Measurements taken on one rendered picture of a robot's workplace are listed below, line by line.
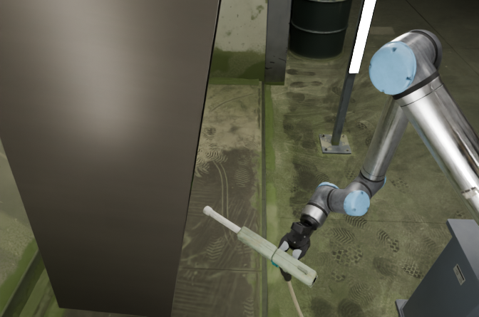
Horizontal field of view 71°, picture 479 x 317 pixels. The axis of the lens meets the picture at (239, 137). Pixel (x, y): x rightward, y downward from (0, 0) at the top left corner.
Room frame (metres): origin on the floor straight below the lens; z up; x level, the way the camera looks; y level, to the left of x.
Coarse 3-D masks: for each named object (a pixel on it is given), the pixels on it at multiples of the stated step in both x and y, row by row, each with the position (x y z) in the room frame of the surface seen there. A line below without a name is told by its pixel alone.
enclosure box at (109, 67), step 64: (0, 0) 0.46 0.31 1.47; (64, 0) 0.46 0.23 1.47; (128, 0) 0.46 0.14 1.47; (192, 0) 0.45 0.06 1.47; (0, 64) 0.46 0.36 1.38; (64, 64) 0.46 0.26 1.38; (128, 64) 0.46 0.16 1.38; (192, 64) 0.45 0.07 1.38; (0, 128) 0.46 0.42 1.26; (64, 128) 0.46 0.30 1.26; (128, 128) 0.46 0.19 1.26; (192, 128) 0.45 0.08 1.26; (64, 192) 0.46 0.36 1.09; (128, 192) 0.46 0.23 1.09; (64, 256) 0.46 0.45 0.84; (128, 256) 0.46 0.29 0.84
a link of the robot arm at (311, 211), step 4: (308, 204) 0.81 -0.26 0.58; (304, 208) 0.81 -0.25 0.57; (308, 208) 0.80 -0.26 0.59; (312, 208) 0.79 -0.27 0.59; (316, 208) 0.79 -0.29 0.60; (304, 212) 0.78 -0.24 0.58; (308, 212) 0.78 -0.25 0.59; (312, 212) 0.77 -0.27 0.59; (316, 212) 0.77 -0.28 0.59; (320, 212) 0.77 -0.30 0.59; (308, 216) 0.77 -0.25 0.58; (312, 216) 0.76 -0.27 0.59; (316, 216) 0.76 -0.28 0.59; (320, 216) 0.76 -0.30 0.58; (324, 216) 0.77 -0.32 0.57; (316, 220) 0.75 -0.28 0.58; (320, 220) 0.75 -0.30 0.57; (324, 220) 0.76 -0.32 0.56; (320, 224) 0.74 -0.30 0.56
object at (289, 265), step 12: (216, 216) 0.79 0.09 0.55; (240, 228) 0.74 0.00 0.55; (240, 240) 0.70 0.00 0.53; (252, 240) 0.68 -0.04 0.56; (264, 240) 0.67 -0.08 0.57; (264, 252) 0.63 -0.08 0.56; (276, 252) 0.63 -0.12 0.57; (288, 264) 0.58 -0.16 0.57; (300, 264) 0.58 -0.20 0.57; (288, 276) 0.61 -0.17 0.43; (300, 276) 0.54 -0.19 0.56; (312, 276) 0.54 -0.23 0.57
